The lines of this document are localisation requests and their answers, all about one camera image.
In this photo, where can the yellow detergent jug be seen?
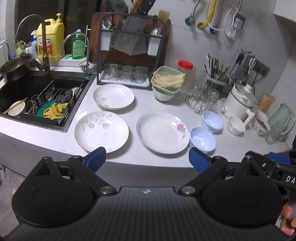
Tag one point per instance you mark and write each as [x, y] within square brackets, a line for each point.
[50, 41]

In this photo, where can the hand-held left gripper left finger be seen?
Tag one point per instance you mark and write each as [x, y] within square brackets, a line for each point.
[96, 156]

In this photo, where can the black sink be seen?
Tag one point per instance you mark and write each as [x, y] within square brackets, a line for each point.
[34, 84]

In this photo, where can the plain white bowl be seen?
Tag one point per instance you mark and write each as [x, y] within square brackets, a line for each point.
[235, 126]

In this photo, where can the wall socket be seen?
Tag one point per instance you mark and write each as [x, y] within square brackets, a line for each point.
[239, 21]

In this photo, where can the metal cup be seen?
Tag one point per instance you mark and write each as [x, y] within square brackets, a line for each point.
[34, 100]

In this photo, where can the yellow packet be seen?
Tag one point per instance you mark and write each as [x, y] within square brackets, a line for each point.
[267, 102]

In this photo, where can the green chopstick holder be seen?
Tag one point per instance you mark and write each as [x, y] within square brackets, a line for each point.
[218, 82]

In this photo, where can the green colander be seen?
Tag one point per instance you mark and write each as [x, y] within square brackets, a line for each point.
[161, 89]

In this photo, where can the wooden cutting board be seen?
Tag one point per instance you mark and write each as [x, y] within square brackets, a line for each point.
[129, 60]

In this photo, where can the pale blue bowl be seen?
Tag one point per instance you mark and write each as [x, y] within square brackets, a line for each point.
[203, 140]
[212, 120]

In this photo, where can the textured steel cleaver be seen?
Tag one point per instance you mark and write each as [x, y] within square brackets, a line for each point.
[127, 39]

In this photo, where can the pale green teapot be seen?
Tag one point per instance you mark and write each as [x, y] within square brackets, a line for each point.
[20, 47]

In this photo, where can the person's right hand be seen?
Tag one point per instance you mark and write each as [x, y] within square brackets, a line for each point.
[288, 216]

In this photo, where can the row of hanging utensils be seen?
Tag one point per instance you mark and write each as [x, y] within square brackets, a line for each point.
[244, 62]

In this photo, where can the floral bowl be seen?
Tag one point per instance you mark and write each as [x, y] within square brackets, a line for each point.
[260, 127]

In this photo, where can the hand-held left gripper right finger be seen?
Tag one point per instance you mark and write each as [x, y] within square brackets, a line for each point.
[197, 160]

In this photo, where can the red lid jar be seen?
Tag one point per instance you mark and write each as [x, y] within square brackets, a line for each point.
[185, 68]

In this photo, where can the wooden chopsticks pair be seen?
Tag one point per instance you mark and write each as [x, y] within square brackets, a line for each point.
[16, 105]

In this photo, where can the white electric pot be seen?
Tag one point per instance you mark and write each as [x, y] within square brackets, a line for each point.
[240, 98]

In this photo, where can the ribbed glass tumbler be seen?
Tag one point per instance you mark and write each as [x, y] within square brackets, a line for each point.
[272, 134]

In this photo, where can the dish brush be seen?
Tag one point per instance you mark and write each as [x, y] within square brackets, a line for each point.
[75, 90]

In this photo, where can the dry noodles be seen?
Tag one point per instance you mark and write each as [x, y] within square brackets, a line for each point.
[168, 79]

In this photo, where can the thin chrome faucet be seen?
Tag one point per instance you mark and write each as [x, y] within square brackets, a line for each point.
[87, 58]

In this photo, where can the pale green kettle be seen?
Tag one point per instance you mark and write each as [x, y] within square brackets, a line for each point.
[281, 117]

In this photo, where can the wooden spatula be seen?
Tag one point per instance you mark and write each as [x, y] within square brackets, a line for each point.
[163, 16]

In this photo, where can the green scouring pad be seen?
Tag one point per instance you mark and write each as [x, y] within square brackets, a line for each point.
[41, 111]

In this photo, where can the yellow cloth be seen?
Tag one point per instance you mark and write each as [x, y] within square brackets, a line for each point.
[55, 111]

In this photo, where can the steel wool scrubber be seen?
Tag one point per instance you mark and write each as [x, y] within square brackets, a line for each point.
[63, 96]

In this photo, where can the blue spray bottle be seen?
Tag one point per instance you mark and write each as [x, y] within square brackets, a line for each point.
[34, 45]

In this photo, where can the grey power strip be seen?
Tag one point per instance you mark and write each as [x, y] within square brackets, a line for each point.
[262, 68]

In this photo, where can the large grey floral plate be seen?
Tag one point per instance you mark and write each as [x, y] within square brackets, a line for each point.
[101, 133]

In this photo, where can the white utensil holder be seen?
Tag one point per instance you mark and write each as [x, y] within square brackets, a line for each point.
[153, 46]

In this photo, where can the bundle of chopsticks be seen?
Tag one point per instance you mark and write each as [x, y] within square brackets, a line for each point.
[212, 64]

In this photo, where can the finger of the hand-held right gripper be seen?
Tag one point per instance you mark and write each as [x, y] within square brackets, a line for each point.
[278, 158]

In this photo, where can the tall dark faucet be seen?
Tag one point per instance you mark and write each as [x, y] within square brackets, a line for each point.
[43, 46]

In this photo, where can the pink flower plate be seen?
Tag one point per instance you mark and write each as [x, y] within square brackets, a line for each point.
[161, 133]

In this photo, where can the blue pipe fitting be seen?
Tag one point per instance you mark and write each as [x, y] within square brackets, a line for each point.
[189, 20]
[214, 30]

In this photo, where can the small grey floral plate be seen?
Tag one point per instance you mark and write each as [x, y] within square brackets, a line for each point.
[113, 97]

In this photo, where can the black dish rack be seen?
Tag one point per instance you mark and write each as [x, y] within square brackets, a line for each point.
[99, 58]

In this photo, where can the green dish soap bottle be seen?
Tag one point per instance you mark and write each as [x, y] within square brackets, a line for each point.
[78, 47]

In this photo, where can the black sink drain rack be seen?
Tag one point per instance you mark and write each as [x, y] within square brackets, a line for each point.
[69, 113]

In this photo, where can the white bowl with chopsticks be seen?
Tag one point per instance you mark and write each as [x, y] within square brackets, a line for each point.
[17, 110]

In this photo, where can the drinking glass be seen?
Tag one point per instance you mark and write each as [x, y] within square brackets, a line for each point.
[113, 70]
[139, 73]
[126, 72]

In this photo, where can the white bowl under colander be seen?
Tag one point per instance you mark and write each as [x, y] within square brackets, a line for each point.
[163, 96]

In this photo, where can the metal pot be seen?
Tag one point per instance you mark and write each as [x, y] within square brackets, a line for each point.
[16, 66]

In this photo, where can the cluster of glass cups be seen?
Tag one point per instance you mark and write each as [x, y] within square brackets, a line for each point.
[201, 90]

